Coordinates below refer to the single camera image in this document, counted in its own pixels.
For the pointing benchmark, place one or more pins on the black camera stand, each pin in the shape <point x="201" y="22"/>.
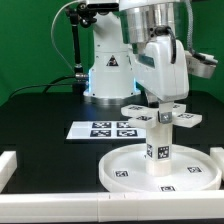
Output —
<point x="79" y="16"/>

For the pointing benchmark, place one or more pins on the white marker sheet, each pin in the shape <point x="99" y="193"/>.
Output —
<point x="83" y="130"/>

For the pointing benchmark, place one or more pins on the white barrier block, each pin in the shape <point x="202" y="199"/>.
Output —
<point x="8" y="165"/>
<point x="217" y="154"/>

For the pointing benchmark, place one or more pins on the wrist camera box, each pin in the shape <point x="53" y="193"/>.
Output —
<point x="203" y="69"/>

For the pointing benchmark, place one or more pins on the white right barrier block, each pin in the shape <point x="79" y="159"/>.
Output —
<point x="217" y="154"/>

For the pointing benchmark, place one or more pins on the white cross-shaped table base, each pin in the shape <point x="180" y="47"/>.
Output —
<point x="146" y="118"/>

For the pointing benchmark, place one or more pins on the white left barrier block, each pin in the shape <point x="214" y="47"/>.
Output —
<point x="8" y="165"/>

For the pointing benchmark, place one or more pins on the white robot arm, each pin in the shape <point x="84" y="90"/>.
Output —
<point x="135" y="42"/>

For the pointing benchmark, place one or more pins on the white front barrier rail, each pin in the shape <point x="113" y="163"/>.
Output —
<point x="105" y="207"/>

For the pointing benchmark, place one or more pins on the white round table top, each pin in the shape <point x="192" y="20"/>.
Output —
<point x="130" y="169"/>

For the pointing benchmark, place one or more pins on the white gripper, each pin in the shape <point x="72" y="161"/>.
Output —
<point x="154" y="71"/>

